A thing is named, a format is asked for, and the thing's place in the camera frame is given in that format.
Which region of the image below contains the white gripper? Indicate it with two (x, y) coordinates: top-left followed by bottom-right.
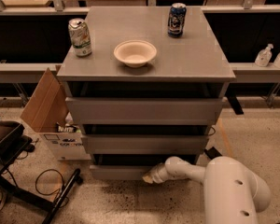
(142, 163), (169, 184)

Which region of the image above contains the grey bottom drawer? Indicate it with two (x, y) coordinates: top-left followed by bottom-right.
(90, 154), (203, 181)

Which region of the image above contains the grey drawer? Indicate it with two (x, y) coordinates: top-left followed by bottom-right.
(81, 124), (209, 154)
(90, 154), (203, 181)
(65, 81), (227, 126)

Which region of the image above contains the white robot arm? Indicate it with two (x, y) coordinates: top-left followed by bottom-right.
(143, 156), (272, 224)

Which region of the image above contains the grey middle drawer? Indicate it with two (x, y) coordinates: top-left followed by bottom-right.
(81, 124), (209, 154)

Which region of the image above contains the grey drawer cabinet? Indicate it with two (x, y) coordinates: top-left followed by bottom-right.
(56, 6), (236, 173)

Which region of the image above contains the grey top drawer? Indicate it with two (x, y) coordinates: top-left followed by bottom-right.
(65, 81), (227, 126)

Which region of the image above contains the black power adapter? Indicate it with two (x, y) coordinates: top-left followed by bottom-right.
(204, 147), (221, 160)

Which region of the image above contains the open cardboard box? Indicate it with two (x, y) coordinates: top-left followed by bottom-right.
(21, 69), (91, 161)

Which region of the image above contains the beige paper bowl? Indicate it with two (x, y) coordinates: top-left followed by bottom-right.
(114, 40), (157, 68)

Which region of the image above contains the black rolling stand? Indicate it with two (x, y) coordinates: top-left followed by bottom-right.
(0, 108), (84, 224)

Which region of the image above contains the blue soda can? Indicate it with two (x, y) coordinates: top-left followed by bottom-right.
(167, 3), (187, 37)

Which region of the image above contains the green white soda can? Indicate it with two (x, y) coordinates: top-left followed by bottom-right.
(68, 18), (92, 57)

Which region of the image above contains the left sanitizer pump bottle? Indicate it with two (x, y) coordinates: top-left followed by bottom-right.
(255, 44), (273, 67)

